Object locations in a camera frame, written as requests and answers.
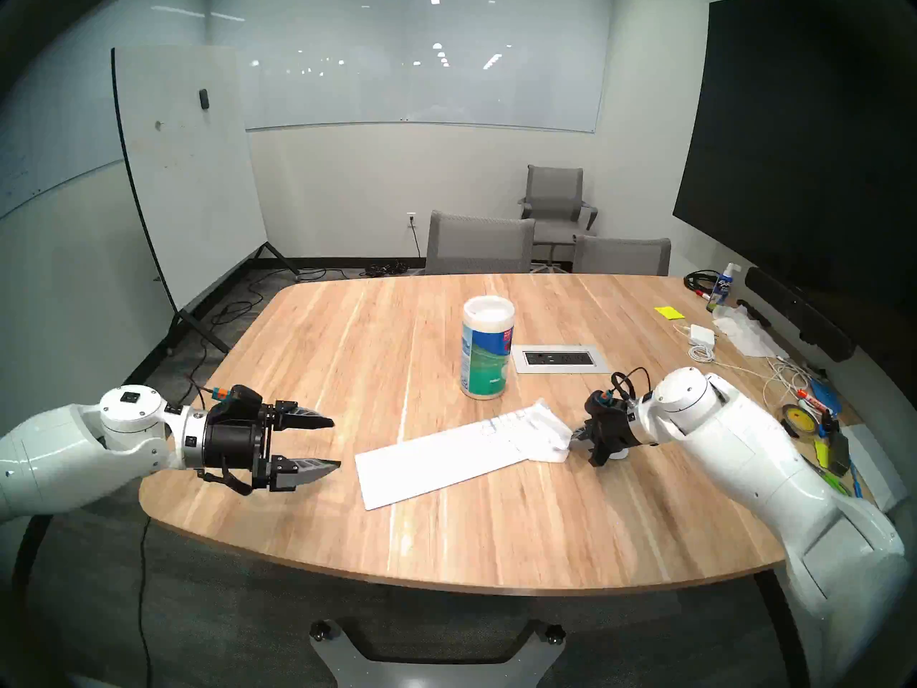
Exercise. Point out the silver table power outlet box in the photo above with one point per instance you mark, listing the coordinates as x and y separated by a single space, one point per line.
561 359

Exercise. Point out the side wall glass board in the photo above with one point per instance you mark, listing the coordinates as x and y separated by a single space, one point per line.
43 149

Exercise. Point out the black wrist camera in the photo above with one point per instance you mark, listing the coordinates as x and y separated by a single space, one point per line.
242 403
596 400

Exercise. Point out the crumpled white tissue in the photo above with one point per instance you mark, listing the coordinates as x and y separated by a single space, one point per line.
749 335

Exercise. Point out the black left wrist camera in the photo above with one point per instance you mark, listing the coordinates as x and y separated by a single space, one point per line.
242 403

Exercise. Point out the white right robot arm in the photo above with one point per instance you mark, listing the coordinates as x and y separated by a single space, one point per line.
731 443

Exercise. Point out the freestanding whiteboard with black stand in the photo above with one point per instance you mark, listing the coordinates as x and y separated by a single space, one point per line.
186 178

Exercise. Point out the red and white marker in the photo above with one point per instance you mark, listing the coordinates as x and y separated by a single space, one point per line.
808 394

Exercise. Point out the large wall glass board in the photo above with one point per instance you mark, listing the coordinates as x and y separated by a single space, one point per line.
430 84

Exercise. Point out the small black box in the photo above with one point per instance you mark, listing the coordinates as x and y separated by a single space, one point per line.
838 450

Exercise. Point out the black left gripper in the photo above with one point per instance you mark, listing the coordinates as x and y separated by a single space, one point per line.
233 446

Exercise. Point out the white computer mouse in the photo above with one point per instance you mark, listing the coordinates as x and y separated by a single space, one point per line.
620 455

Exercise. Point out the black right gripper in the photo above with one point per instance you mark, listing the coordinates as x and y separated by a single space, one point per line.
617 430

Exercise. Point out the low grey mesh chair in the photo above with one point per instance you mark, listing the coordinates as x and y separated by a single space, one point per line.
622 258

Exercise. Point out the disinfecting wipes canister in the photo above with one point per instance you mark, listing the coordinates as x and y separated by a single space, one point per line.
487 364

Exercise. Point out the black table leg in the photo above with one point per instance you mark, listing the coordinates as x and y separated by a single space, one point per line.
770 622

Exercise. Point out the blue flat object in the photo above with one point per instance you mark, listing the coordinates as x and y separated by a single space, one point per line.
825 394

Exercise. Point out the white power adapter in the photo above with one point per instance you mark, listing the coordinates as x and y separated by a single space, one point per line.
703 334

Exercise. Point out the blue pen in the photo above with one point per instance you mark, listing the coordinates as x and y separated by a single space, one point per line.
855 479

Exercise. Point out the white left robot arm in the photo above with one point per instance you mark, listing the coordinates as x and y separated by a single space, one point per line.
64 443

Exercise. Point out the wide grey mesh chair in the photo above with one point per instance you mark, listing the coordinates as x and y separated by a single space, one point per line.
478 246

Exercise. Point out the large black wall screen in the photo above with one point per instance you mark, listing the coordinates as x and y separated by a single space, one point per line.
788 156

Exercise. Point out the white slim keyboard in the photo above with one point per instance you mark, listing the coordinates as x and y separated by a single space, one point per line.
430 464

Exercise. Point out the yellow tape roll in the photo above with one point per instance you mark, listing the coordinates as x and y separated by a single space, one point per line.
799 421

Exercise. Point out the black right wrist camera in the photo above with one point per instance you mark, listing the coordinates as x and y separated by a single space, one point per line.
596 400

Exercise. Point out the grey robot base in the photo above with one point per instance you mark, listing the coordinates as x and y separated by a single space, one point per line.
437 672

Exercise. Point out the white disinfecting wipe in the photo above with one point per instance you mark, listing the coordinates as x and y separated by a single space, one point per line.
548 436

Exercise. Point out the yellow sticky note pad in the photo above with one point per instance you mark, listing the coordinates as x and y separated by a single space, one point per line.
668 312

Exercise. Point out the whiteboard cleaner spray bottle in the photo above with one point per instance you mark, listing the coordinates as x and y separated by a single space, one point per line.
720 292

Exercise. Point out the grey office chair with armrests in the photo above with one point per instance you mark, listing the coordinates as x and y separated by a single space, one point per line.
555 199

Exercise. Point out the black video bar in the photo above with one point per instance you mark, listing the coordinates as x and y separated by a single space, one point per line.
795 308

